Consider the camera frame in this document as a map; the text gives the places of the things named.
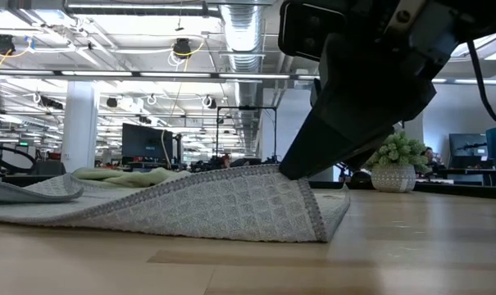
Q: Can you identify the silver ventilation duct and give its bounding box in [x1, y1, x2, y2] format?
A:
[219, 2, 269, 107]

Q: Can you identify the person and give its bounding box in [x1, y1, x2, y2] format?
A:
[420, 146, 439, 167]

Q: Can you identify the black metal frame stand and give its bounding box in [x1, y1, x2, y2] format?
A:
[216, 105, 278, 165]

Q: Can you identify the long light bar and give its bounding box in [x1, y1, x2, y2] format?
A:
[0, 68, 496, 86]

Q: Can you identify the black computer monitor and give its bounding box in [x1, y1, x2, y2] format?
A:
[121, 122, 174, 161]
[448, 133, 489, 168]

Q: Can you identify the white building column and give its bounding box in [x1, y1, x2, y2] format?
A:
[61, 80, 100, 172]

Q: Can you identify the green microfiber towel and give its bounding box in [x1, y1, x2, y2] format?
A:
[71, 166, 191, 189]

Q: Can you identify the black background desk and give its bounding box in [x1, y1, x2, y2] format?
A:
[435, 166, 496, 188]

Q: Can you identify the green succulent in white pot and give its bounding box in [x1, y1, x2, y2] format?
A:
[364, 130, 432, 193]

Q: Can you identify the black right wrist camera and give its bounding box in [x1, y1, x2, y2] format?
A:
[278, 1, 349, 62]

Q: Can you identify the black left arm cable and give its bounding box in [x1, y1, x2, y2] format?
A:
[0, 138, 39, 175]

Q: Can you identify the black ceiling device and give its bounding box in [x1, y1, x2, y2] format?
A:
[0, 34, 16, 56]
[172, 37, 193, 58]

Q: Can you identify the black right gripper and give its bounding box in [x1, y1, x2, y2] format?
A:
[278, 0, 457, 181]

